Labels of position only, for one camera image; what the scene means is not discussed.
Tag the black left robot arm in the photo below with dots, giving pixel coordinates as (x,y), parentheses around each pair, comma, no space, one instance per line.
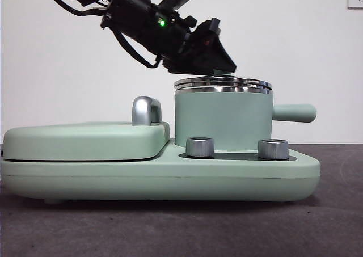
(136,21)

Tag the pale green steamer pot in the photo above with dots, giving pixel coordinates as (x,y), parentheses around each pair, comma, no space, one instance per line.
(221,118)

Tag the glass lid with green knob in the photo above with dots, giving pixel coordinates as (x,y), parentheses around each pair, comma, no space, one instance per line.
(227,82)

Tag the silver control knob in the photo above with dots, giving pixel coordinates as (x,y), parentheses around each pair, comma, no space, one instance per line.
(273,150)
(200,147)

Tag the pale green appliance base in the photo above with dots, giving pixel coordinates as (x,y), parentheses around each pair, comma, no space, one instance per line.
(170,180)

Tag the pale green hinged grill cover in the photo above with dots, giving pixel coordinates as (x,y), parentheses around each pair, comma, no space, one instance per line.
(85,140)

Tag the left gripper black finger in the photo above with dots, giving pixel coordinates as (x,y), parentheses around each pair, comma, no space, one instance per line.
(210,61)

